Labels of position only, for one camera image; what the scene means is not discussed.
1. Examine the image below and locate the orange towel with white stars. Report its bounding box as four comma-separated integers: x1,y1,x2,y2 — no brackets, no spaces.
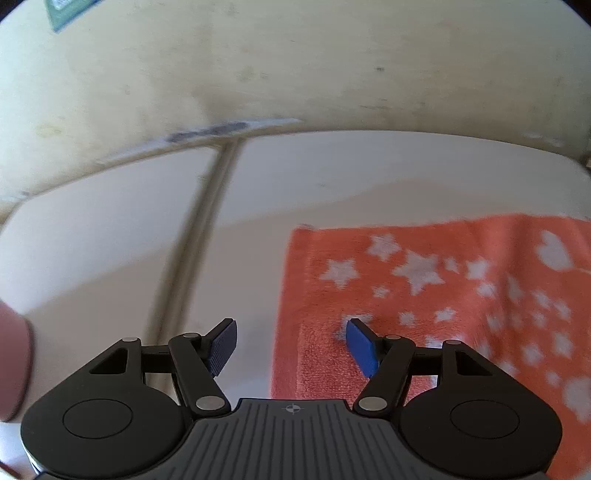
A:
270,215,591,468

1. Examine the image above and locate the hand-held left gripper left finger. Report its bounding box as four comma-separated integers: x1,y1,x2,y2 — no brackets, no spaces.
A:
89,318,238,419

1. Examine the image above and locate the pink rounded object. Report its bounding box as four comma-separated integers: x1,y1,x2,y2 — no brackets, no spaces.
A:
0,302,36,423

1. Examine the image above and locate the green and blue wall sticker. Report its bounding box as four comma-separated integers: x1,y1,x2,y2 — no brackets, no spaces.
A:
44,0,101,33

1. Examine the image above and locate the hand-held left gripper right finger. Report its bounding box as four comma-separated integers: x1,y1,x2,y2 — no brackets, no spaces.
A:
346,318,502,420

